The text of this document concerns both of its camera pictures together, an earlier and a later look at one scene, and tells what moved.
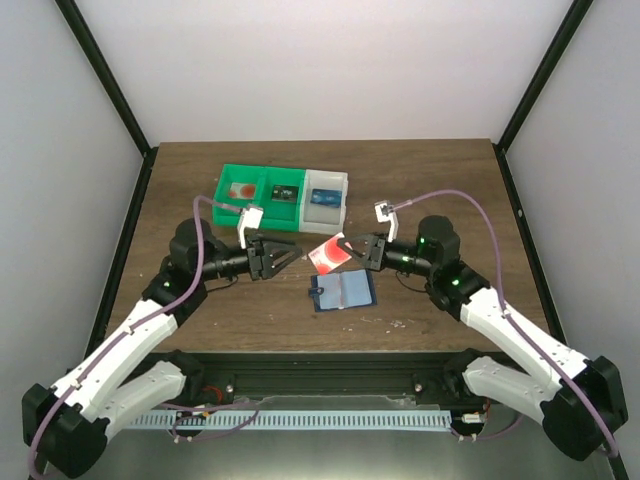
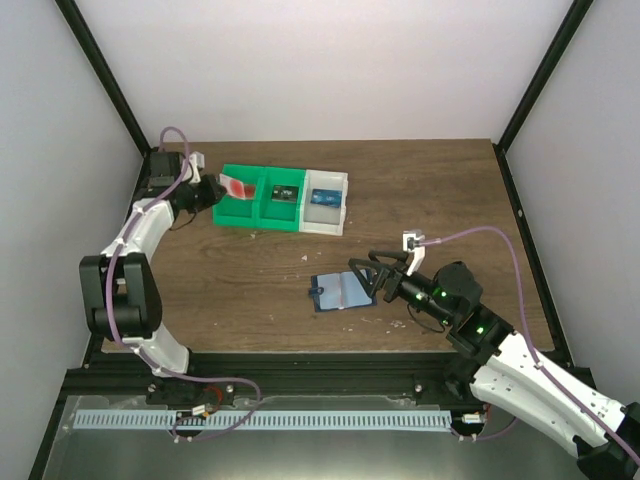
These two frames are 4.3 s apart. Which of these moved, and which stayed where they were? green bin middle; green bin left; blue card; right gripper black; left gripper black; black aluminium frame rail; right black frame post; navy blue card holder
Moved: left gripper black; right gripper black
Stayed: blue card; black aluminium frame rail; right black frame post; navy blue card holder; green bin middle; green bin left
